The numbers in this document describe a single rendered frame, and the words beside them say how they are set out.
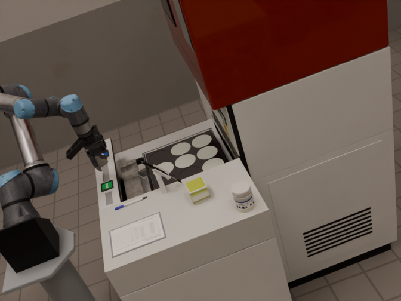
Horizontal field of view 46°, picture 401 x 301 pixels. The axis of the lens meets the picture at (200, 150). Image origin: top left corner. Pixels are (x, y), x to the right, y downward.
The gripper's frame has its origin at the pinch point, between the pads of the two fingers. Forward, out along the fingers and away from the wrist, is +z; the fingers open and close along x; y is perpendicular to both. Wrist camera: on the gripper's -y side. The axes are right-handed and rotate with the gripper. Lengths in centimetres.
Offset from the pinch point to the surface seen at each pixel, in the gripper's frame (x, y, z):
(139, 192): -1.7, 12.2, 17.9
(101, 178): 7.9, -2.2, 9.9
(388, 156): -17, 124, 39
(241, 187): -45, 51, 0
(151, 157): 18.3, 22.1, 16.0
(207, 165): -3.9, 44.7, 16.0
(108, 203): -11.3, -0.8, 10.3
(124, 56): 223, 24, 41
